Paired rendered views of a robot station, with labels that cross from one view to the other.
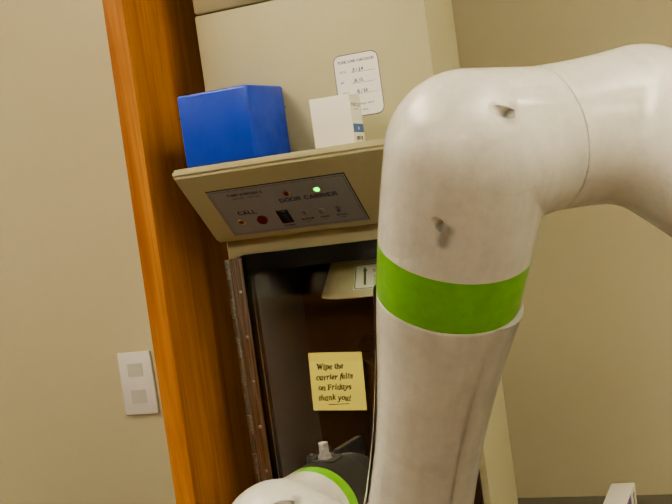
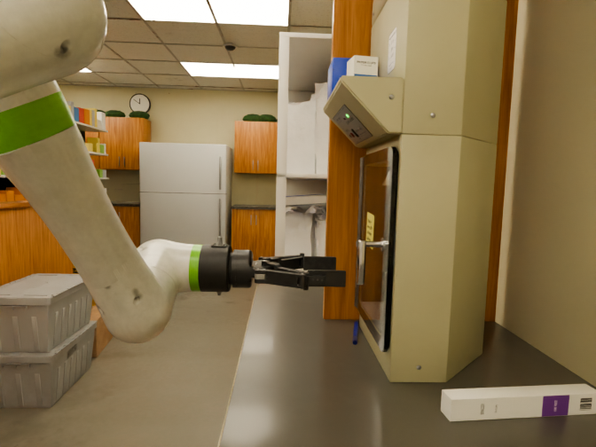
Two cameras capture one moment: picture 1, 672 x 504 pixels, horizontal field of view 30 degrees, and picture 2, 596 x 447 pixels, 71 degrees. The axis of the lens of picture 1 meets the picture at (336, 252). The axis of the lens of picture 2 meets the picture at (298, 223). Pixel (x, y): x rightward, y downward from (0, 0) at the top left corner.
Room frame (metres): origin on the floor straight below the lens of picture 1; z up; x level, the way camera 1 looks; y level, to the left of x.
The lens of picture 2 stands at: (1.03, -0.75, 1.32)
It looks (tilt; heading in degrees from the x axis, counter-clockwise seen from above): 6 degrees down; 63
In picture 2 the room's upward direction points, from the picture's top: 1 degrees clockwise
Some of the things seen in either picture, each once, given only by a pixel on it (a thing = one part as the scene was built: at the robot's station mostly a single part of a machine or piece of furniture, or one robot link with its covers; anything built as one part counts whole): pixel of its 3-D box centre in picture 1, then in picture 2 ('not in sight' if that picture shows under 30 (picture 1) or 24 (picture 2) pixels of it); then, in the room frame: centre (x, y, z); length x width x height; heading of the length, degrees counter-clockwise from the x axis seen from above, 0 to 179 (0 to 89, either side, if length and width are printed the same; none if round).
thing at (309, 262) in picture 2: (349, 454); (319, 263); (1.47, 0.02, 1.15); 0.07 x 0.01 x 0.03; 156
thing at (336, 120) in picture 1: (337, 121); (361, 74); (1.53, -0.02, 1.54); 0.05 x 0.05 x 0.06; 74
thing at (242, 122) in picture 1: (234, 126); (350, 83); (1.59, 0.10, 1.56); 0.10 x 0.10 x 0.09; 66
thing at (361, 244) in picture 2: not in sight; (369, 261); (1.53, -0.08, 1.17); 0.05 x 0.03 x 0.10; 155
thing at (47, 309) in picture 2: not in sight; (43, 309); (0.77, 2.20, 0.49); 0.60 x 0.42 x 0.33; 66
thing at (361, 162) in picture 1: (310, 191); (356, 118); (1.55, 0.02, 1.46); 0.32 x 0.11 x 0.10; 66
